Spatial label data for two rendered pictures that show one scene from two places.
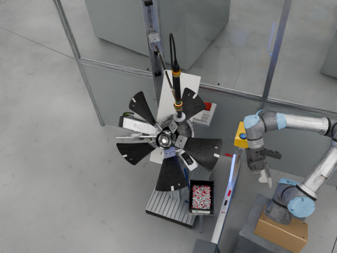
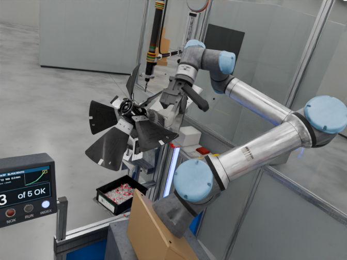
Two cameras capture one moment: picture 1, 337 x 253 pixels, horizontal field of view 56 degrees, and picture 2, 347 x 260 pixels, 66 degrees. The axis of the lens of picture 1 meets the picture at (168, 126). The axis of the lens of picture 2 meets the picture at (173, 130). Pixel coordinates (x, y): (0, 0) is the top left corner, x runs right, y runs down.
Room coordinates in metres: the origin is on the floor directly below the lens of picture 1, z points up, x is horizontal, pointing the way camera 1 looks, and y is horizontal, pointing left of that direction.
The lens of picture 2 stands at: (-0.04, -0.77, 1.77)
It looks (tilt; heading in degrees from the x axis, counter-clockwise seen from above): 23 degrees down; 22
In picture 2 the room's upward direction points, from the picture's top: 13 degrees clockwise
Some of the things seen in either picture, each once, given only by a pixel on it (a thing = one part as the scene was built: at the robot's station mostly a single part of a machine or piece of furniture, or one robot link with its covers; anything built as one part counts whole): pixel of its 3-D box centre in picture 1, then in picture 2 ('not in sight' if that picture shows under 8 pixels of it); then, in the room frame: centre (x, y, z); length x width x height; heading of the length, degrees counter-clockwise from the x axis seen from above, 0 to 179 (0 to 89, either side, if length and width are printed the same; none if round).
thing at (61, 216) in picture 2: not in sight; (61, 219); (0.55, -0.16, 0.96); 0.03 x 0.03 x 0.20; 64
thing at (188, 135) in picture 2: not in sight; (186, 135); (1.79, -0.15, 0.92); 0.17 x 0.16 x 0.11; 154
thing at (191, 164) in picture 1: (190, 156); (144, 152); (1.19, -0.13, 0.98); 0.20 x 0.16 x 0.20; 154
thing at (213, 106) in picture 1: (191, 110); (187, 147); (1.73, -0.21, 0.85); 0.36 x 0.24 x 0.03; 64
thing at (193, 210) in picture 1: (201, 196); (122, 194); (0.95, -0.17, 0.85); 0.22 x 0.17 x 0.07; 170
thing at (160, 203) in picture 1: (179, 190); not in sight; (1.43, -0.04, 0.04); 0.62 x 0.46 x 0.08; 154
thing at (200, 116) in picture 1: (200, 116); (190, 151); (1.64, -0.27, 0.87); 0.15 x 0.09 x 0.02; 60
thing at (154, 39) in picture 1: (154, 41); (183, 51); (1.81, 0.03, 1.52); 0.10 x 0.07 x 0.08; 9
